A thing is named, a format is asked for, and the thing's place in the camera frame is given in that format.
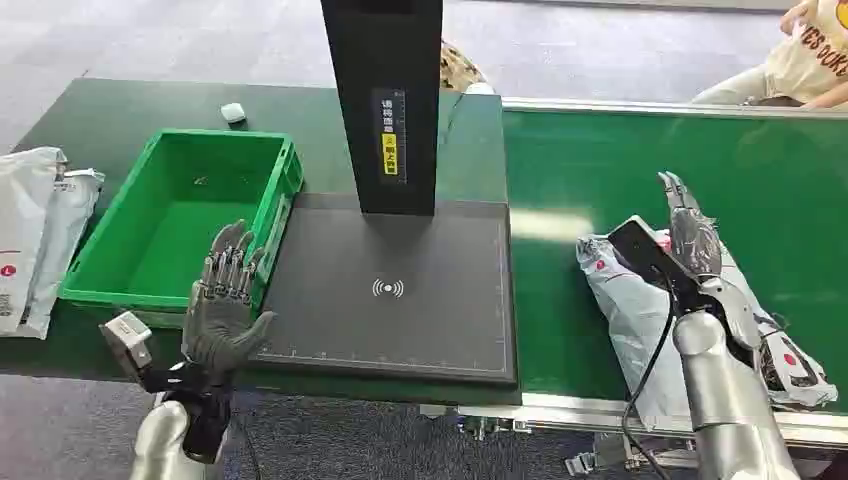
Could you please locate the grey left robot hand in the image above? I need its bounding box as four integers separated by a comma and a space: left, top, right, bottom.
181, 219, 278, 380

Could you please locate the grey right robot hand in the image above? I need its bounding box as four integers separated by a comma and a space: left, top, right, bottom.
657, 170, 764, 354

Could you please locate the grey plastic parcel bag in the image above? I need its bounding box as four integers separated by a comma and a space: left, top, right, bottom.
575, 227, 840, 433

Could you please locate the green conveyor belt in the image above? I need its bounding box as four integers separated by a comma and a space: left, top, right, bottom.
500, 97, 848, 453

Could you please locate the green plastic crate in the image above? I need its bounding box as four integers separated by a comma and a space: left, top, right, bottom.
58, 128, 305, 330

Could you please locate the pale grey parcel bag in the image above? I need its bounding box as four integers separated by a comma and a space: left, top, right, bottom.
15, 168, 107, 341

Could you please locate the person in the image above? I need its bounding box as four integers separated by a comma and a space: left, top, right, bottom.
690, 0, 848, 111

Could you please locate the white parcel bag red dot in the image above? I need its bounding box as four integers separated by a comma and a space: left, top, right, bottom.
0, 146, 70, 339

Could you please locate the dark green table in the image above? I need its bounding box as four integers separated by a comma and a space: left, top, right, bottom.
0, 77, 523, 407

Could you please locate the black scanner column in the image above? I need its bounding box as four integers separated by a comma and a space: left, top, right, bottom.
319, 0, 444, 218

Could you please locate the camouflage patterned object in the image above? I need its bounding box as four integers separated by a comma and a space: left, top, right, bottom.
439, 39, 490, 93

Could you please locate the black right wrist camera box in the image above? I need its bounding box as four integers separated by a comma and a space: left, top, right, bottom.
607, 215, 701, 307

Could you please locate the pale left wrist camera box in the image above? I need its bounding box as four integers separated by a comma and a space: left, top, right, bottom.
99, 311, 154, 386

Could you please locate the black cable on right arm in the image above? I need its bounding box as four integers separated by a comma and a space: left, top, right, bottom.
620, 286, 680, 480

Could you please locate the black scanner base plate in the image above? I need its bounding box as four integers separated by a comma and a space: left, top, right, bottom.
251, 192, 519, 387

